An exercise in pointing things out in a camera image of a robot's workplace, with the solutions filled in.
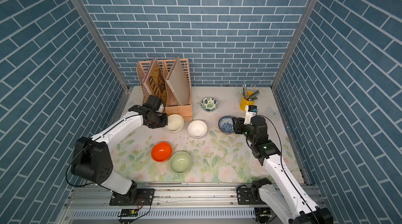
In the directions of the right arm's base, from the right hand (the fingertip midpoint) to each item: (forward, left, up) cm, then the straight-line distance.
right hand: (237, 118), depth 79 cm
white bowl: (+3, +22, -18) cm, 29 cm away
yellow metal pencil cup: (+22, -9, -9) cm, 25 cm away
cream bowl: (+1, +34, -11) cm, 36 cm away
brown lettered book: (+23, +50, +1) cm, 55 cm away
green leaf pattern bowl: (+23, +16, -18) cm, 33 cm away
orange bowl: (-13, +40, -18) cm, 46 cm away
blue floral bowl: (+6, +4, -17) cm, 19 cm away
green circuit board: (-41, +49, -23) cm, 68 cm away
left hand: (0, +37, -9) cm, 38 cm away
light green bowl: (-18, +29, -20) cm, 39 cm away
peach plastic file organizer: (+14, +39, -10) cm, 43 cm away
